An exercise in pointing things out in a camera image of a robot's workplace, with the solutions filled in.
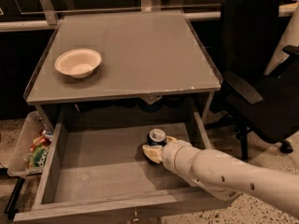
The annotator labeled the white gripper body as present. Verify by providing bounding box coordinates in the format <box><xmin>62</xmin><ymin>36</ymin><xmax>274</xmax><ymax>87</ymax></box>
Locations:
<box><xmin>162</xmin><ymin>140</ymin><xmax>199</xmax><ymax>180</ymax></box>

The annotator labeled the blue pepsi can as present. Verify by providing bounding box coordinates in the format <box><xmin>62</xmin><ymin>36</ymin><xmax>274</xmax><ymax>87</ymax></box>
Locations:
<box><xmin>146</xmin><ymin>129</ymin><xmax>166</xmax><ymax>147</ymax></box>

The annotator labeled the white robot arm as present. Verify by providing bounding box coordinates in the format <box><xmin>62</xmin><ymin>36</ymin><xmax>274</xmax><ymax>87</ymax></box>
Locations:
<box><xmin>142</xmin><ymin>136</ymin><xmax>299</xmax><ymax>218</ymax></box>

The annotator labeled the open grey top drawer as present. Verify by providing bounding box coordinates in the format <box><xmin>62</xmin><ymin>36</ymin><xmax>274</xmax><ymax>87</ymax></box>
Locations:
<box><xmin>14</xmin><ymin>113</ymin><xmax>228</xmax><ymax>224</ymax></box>

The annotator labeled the grey wooden cabinet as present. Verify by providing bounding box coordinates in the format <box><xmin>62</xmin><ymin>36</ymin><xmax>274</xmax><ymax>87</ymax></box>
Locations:
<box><xmin>22</xmin><ymin>10</ymin><xmax>224</xmax><ymax>133</ymax></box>

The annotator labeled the red snack packet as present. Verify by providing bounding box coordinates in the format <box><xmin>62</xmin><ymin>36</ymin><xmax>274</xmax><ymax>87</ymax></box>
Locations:
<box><xmin>30</xmin><ymin>136</ymin><xmax>50</xmax><ymax>151</ymax></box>

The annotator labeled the green snack bag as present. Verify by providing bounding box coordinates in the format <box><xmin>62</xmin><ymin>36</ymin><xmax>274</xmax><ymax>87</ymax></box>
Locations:
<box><xmin>28</xmin><ymin>145</ymin><xmax>49</xmax><ymax>168</ymax></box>

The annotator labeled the white paper bowl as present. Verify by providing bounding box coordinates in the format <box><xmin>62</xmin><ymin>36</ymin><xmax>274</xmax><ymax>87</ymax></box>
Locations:
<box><xmin>54</xmin><ymin>49</ymin><xmax>102</xmax><ymax>78</ymax></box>

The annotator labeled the clear plastic bin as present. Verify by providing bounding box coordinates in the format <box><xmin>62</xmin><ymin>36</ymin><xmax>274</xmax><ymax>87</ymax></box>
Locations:
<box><xmin>7</xmin><ymin>111</ymin><xmax>53</xmax><ymax>178</ymax></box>

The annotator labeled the black office chair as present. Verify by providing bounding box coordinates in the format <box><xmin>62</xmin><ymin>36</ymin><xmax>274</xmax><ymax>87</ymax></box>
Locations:
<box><xmin>206</xmin><ymin>0</ymin><xmax>298</xmax><ymax>160</ymax></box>

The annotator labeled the metal wall rail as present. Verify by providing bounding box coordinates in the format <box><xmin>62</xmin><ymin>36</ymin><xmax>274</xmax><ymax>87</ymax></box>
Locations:
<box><xmin>0</xmin><ymin>0</ymin><xmax>299</xmax><ymax>34</ymax></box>

